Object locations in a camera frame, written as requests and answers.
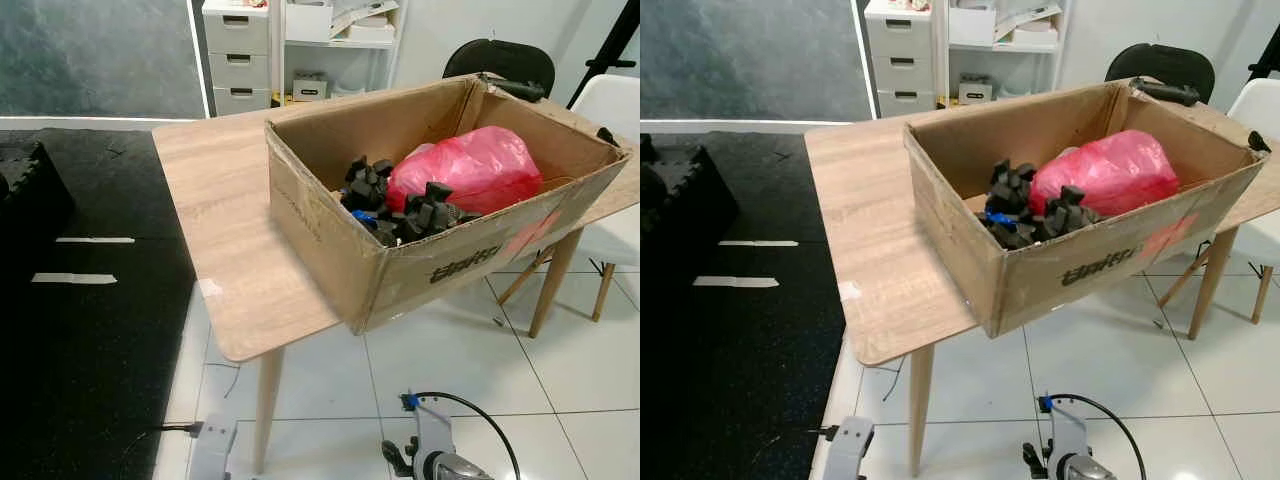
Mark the white carton box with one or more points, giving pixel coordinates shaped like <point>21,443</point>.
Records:
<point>970,25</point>
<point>308,22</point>

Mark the grey drawer cabinet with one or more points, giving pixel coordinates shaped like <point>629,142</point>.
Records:
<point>900,38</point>
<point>236,35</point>

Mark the white tape strip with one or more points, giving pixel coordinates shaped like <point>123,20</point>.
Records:
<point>75,278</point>
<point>735,282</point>
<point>95,240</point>
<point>758,243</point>

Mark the small blue scrap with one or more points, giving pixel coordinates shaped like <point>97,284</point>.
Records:
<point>362,215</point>
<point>995,217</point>

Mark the black office chair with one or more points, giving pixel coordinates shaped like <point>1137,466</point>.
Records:
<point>1165,68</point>
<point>510,62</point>

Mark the dark framed wall board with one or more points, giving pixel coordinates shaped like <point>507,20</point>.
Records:
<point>750,60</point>
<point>100,55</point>

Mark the red plastic bag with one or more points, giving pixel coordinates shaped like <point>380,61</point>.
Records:
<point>465,165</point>
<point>1110,170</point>

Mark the white shelf unit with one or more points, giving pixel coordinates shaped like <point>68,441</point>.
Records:
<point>1005,48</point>
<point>345,45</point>

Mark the black floor mat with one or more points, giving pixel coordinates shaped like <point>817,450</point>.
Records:
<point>90,380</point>
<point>730,380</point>

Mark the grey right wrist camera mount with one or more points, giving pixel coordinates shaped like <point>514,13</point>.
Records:
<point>1068,432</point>
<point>432,430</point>

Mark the light wooden table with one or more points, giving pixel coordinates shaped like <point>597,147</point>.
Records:
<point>230,220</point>
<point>880,230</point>

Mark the white chair wooden legs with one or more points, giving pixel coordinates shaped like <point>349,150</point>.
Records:
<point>1262,105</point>
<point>612,100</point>

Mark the large cardboard box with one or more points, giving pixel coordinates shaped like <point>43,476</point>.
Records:
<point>965,230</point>
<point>330,225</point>

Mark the stacked papers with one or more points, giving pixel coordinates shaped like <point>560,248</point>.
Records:
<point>1030,28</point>
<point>365,25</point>

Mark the black foam scrap pile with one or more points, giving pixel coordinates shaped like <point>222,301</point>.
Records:
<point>1010,190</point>
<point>365,185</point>

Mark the black tripod stand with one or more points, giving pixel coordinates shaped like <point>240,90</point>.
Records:
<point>610,45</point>
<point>1268,60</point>

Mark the black foam mat stack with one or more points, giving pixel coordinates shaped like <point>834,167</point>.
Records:
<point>680,190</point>

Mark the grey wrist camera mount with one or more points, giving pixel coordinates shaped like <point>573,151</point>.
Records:
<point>432,430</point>
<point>852,450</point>
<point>1068,432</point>
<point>215,450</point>

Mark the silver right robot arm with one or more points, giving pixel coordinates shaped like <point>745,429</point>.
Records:
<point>455,468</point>
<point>1090,469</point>

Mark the small grey storage box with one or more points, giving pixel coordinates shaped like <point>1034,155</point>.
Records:
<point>975,92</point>
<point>310,90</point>

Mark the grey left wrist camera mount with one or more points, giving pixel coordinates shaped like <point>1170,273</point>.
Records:
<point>852,450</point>
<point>215,450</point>

